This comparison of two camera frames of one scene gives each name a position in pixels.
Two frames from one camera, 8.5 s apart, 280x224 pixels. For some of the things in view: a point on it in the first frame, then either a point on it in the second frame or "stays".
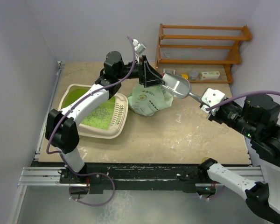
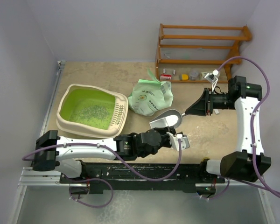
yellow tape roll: (203, 159) stays
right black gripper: (216, 117) → (202, 106)
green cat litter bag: (147, 101) stays
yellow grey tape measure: (185, 75) stays
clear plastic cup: (193, 75) stays
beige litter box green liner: (107, 121) stays
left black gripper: (150, 77) → (163, 130)
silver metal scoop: (178, 86) → (172, 117)
